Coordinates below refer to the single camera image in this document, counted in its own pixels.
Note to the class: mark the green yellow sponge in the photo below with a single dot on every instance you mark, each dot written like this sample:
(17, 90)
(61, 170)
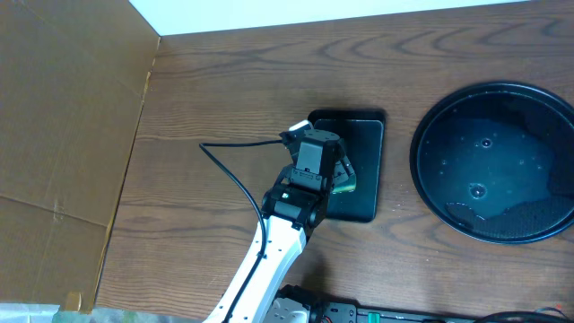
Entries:
(348, 185)

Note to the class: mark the brown cardboard panel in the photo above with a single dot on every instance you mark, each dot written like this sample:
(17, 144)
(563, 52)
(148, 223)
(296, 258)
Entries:
(73, 80)

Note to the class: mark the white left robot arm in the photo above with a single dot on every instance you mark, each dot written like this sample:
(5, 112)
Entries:
(286, 221)

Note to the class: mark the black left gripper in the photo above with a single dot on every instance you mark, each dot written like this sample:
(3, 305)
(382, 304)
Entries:
(345, 170)

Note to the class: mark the black rectangular tray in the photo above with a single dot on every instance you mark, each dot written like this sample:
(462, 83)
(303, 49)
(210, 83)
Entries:
(363, 133)

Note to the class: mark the round black tray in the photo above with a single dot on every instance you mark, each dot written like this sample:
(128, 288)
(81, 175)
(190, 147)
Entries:
(494, 161)

